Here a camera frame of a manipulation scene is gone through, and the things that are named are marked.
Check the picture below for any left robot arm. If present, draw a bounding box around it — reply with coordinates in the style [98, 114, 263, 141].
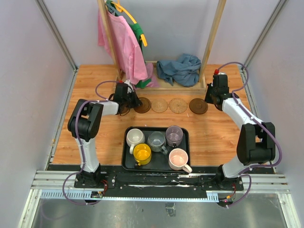
[67, 80, 142, 188]

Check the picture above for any pink mug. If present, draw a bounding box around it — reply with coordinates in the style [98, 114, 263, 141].
[169, 148, 192, 173]

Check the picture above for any yellow clothes hanger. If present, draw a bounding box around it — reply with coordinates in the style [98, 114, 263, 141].
[112, 0, 148, 47]

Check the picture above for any grey mug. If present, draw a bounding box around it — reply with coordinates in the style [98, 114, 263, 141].
[147, 131, 168, 155]

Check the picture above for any woven rattan coaster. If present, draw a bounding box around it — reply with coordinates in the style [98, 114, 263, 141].
[151, 98, 168, 113]
[169, 98, 188, 114]

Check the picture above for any black plastic tray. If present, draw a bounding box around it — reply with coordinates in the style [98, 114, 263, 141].
[122, 126, 184, 173]

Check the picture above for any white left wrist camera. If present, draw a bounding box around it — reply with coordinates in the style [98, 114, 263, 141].
[124, 80, 134, 93]

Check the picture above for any blue crumpled cloth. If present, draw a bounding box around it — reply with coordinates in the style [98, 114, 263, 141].
[156, 54, 201, 87]

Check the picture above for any green garment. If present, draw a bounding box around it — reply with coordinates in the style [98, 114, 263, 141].
[105, 0, 153, 89]

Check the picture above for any wooden clothes rack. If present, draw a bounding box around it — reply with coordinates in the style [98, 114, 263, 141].
[97, 0, 226, 94]

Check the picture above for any pink shirt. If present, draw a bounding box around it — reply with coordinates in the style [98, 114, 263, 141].
[107, 12, 159, 89]

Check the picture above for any white speckled mug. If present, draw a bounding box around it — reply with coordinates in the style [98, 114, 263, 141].
[126, 128, 145, 154]

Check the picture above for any purple glass mug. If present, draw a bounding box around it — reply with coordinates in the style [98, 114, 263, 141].
[166, 125, 183, 147]

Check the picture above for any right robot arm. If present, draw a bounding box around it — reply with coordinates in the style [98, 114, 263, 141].
[205, 71, 276, 190]

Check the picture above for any yellow mug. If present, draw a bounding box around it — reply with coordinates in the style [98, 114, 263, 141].
[133, 143, 152, 167]

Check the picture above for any brown wooden coaster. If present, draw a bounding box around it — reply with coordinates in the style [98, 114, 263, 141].
[119, 105, 130, 116]
[189, 98, 208, 114]
[134, 97, 151, 114]

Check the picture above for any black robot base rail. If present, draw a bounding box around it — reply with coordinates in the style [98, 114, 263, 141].
[46, 165, 252, 198]

